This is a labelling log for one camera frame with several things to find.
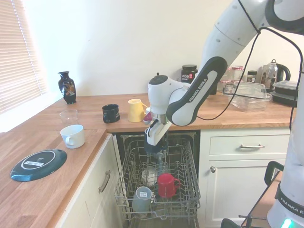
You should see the white patterned mug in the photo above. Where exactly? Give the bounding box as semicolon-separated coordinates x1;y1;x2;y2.
143;107;152;126

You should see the wire dishwasher rack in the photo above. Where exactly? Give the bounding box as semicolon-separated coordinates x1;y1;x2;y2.
114;136;202;221

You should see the dark blue plate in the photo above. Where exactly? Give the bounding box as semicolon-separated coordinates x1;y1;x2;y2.
9;149;68;183

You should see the small clear glass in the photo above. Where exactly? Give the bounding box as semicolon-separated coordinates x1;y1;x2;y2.
59;109;79;126

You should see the red mug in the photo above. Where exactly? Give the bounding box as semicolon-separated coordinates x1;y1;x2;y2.
157;172;181;198

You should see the clear plastic storage container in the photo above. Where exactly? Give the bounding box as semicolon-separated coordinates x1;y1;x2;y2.
222;81;273;112

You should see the black protein powder tub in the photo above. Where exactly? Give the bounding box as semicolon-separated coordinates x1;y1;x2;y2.
181;64;199;84

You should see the steel black electric kettle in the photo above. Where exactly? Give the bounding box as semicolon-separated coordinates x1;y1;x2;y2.
262;59;292;92

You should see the white bowl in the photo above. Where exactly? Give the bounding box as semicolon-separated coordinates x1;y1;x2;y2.
142;166;159;187

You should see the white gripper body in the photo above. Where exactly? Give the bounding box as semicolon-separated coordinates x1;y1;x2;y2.
144;120;171;146

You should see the silver drawer handle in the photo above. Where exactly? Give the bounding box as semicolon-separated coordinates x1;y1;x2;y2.
98;170;111;194
239;143;266;150

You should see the navy mug with print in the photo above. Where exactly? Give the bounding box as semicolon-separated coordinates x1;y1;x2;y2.
102;104;120;124

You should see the plain white mug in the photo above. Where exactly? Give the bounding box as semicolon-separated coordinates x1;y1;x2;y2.
60;124;86;150

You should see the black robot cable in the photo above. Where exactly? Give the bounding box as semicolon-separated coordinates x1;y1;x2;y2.
196;0;304;130

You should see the yellow mug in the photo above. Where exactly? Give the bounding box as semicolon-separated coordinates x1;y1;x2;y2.
127;98;149;123

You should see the black food container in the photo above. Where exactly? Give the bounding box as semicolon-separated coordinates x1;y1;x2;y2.
270;90;299;106
272;80;299;91

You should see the grey mug with label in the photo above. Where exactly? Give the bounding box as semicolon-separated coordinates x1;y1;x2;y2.
132;186;155;213

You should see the wide beige window blind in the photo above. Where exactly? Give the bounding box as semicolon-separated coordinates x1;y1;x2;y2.
0;0;48;114

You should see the dark blue painted vase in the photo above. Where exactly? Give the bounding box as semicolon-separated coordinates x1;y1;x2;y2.
57;71;77;105

